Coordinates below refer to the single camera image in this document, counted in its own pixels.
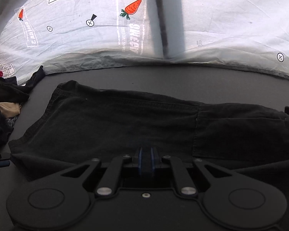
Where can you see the plaid cloth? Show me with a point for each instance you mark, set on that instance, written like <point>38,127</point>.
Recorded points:
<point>11,122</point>

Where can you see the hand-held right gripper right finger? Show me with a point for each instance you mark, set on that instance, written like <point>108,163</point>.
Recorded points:
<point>154,160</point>

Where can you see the black garment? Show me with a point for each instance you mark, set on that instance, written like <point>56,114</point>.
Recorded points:
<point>36,77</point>

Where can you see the black pants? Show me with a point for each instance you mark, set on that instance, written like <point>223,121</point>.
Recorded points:
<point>110,120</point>

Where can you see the printed white sheet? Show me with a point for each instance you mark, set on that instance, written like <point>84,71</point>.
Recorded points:
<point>74,48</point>

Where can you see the beige garment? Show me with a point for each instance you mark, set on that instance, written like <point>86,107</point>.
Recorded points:
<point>7,108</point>

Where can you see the pile of dark clothes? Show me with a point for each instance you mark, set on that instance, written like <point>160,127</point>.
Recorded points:
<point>4,89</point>

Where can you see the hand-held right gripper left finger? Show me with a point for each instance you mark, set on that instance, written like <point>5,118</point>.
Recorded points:
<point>140,160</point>

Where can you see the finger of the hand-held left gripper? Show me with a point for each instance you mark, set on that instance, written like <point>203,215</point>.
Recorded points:
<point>0,164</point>

